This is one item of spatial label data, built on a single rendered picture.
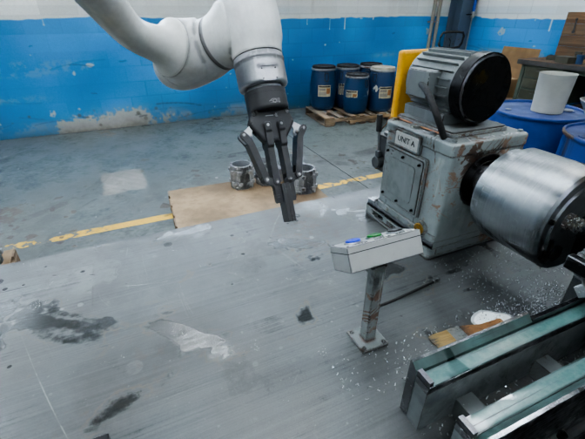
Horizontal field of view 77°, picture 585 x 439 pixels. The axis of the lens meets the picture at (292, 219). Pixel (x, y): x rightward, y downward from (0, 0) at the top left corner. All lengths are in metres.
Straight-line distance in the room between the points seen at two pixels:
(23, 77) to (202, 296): 5.09
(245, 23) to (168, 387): 0.70
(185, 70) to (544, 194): 0.78
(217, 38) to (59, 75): 5.16
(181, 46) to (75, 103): 5.16
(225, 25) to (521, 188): 0.71
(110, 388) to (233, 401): 0.25
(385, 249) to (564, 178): 0.43
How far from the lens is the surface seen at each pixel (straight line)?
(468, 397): 0.82
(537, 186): 0.98
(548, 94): 2.97
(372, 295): 0.80
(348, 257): 0.69
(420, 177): 1.14
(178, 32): 0.76
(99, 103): 5.86
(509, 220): 0.99
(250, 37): 0.69
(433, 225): 1.15
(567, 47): 6.74
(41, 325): 1.11
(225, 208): 2.85
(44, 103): 5.91
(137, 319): 1.02
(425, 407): 0.75
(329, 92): 5.80
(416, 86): 1.18
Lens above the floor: 1.46
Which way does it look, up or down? 30 degrees down
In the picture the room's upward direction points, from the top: straight up
